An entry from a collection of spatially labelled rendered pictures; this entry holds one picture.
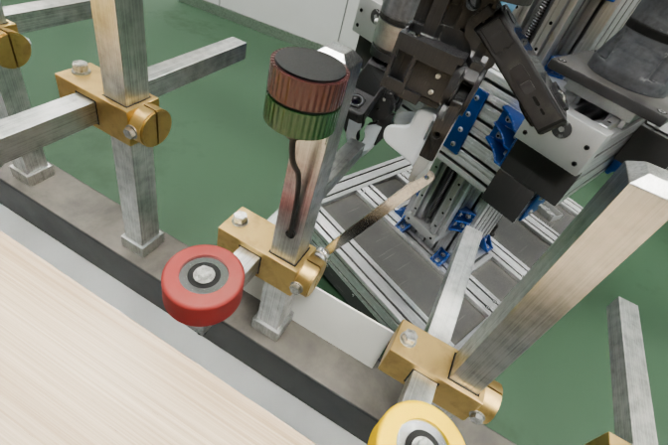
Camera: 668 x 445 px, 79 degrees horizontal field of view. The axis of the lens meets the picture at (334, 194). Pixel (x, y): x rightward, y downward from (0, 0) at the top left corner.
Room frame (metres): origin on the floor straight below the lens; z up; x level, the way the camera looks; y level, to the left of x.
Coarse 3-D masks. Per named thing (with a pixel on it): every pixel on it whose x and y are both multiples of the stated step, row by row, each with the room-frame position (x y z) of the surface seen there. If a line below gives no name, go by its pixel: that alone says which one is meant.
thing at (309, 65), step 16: (288, 48) 0.30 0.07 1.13; (304, 48) 0.31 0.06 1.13; (288, 64) 0.27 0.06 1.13; (304, 64) 0.28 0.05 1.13; (320, 64) 0.29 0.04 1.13; (336, 64) 0.30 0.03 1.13; (320, 80) 0.26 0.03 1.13; (336, 80) 0.27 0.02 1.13; (304, 112) 0.26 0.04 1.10; (320, 112) 0.27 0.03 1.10
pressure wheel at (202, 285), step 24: (168, 264) 0.24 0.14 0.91; (192, 264) 0.25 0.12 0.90; (216, 264) 0.25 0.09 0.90; (240, 264) 0.26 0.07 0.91; (168, 288) 0.21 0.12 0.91; (192, 288) 0.22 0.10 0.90; (216, 288) 0.23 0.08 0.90; (240, 288) 0.24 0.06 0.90; (168, 312) 0.20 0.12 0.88; (192, 312) 0.20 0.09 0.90; (216, 312) 0.21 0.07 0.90
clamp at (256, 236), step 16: (224, 224) 0.34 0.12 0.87; (256, 224) 0.36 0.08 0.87; (272, 224) 0.36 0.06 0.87; (224, 240) 0.33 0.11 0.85; (240, 240) 0.32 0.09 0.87; (256, 240) 0.33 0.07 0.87; (272, 256) 0.31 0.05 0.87; (304, 256) 0.33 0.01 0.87; (272, 272) 0.31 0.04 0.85; (288, 272) 0.30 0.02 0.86; (304, 272) 0.31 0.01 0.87; (320, 272) 0.33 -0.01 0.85; (288, 288) 0.30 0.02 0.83; (304, 288) 0.30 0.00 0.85
